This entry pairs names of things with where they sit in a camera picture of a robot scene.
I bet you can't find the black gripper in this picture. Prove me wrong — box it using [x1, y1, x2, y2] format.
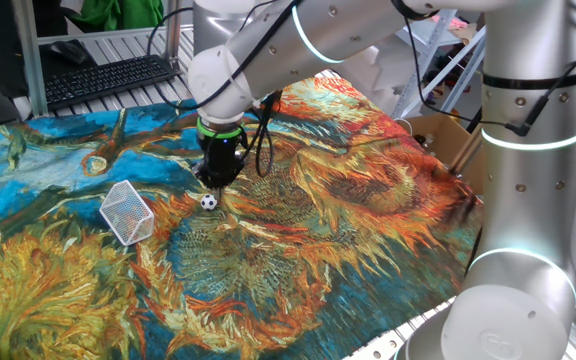
[193, 135, 247, 201]

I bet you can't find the sunflower painting tablecloth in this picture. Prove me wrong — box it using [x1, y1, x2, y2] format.
[0, 74, 485, 360]

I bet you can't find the black keyboard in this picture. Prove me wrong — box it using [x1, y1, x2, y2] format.
[42, 53, 182, 112]

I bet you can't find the white foam packing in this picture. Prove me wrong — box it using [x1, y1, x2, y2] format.
[335, 33, 419, 117]

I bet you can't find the green cloth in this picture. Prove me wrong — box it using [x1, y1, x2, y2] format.
[70, 0, 166, 33]

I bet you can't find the black computer mouse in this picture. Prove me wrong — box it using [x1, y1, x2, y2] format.
[49, 39, 90, 66]

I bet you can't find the brown cardboard box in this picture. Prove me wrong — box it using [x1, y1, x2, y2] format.
[398, 113, 485, 196]

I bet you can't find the white metal shelf rack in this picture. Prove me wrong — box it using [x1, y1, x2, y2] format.
[392, 9, 487, 120]

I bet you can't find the green wrist flange ring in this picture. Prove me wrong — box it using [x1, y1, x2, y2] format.
[195, 117, 246, 141]

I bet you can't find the aluminium frame post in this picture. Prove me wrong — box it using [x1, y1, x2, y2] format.
[163, 0, 184, 70]
[449, 123, 485, 175]
[11, 0, 50, 118]

